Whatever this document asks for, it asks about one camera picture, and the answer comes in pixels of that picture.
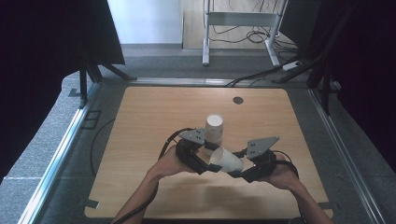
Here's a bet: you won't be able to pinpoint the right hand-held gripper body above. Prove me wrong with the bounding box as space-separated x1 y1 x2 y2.
241 135 280 184

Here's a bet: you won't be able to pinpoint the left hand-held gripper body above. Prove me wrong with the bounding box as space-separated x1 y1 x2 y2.
175 128 209 175

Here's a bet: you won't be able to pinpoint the person's right hand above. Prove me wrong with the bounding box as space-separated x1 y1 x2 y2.
260 154 300 190

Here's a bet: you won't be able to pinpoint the person's left hand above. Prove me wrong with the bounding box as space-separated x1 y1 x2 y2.
148 145 195 181

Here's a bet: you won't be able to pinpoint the black upright stand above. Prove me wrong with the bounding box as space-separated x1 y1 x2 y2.
306 60 332 116

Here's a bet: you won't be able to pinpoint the white power strip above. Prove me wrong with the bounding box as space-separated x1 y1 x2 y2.
282 61 303 72

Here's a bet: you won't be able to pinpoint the black tape rectangle mark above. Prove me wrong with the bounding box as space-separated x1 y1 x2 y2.
80 109 103 131

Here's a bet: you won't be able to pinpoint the long black slanted bar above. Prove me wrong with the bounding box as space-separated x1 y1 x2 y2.
272 4 360 84

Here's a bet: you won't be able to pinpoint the black stand legs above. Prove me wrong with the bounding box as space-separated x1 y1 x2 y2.
78 54 138 109

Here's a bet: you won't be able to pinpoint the black curtain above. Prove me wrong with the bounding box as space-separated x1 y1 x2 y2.
0 0 126 185
279 0 396 173

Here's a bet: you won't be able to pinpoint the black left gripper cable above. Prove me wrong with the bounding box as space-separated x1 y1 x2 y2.
111 127 196 224

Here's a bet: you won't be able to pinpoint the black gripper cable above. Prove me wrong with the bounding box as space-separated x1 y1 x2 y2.
111 127 196 224
273 150 308 224

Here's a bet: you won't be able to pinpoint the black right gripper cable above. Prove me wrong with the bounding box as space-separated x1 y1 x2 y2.
273 150 308 224

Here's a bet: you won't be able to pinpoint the aluminium floor rail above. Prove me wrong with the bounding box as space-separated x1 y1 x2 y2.
307 88 388 224
129 77 310 89
18 82 101 224

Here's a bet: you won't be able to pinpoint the black cables from power strip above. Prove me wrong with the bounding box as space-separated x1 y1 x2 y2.
224 55 301 88

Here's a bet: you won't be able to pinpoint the thin black floor cable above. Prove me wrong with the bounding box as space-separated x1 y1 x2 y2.
90 119 117 179

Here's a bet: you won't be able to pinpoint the tangle of black floor cables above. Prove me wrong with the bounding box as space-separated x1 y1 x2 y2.
208 0 300 53

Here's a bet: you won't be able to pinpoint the white metal desk frame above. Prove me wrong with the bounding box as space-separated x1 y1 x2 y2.
202 0 289 67

